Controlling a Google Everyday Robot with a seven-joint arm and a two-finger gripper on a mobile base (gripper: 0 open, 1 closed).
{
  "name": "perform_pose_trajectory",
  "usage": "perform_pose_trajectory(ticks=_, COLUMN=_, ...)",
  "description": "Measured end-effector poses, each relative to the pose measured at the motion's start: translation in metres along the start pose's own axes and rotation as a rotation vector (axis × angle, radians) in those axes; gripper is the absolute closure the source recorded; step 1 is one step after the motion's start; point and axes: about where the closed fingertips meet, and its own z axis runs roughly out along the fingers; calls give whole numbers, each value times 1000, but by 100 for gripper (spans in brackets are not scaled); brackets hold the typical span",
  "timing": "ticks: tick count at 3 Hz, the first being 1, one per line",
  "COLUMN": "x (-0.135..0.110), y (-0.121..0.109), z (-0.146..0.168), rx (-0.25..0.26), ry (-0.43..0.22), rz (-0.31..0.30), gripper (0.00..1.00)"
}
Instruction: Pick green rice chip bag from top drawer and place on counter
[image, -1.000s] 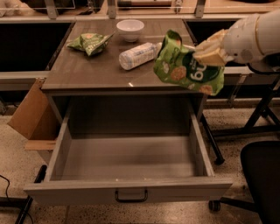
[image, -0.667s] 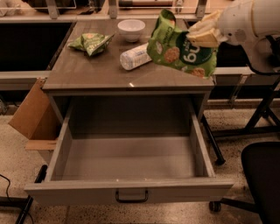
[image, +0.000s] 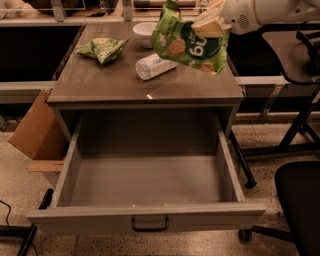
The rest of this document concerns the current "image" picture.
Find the white ceramic bowl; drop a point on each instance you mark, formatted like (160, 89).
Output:
(143, 32)

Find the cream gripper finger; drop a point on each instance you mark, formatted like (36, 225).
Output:
(214, 10)
(211, 27)

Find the clear plastic water bottle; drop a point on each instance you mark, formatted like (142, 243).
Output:
(152, 66)

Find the grey wooden cabinet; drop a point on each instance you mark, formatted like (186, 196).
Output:
(85, 84)

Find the green rice chip bag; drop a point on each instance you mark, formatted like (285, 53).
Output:
(173, 39)

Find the crumpled green snack bag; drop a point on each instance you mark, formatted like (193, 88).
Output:
(104, 50)

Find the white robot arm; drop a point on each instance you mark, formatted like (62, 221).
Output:
(281, 11)

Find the black table leg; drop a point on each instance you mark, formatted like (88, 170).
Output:
(251, 182)

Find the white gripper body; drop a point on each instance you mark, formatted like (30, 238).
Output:
(237, 17)

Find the black drawer handle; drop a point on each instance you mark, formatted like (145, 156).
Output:
(149, 224)

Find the brown cardboard box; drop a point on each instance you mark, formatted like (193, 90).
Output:
(40, 137)

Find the black office chair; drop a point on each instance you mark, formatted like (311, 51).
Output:
(298, 189)

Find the grey open drawer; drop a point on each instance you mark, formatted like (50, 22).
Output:
(142, 163)

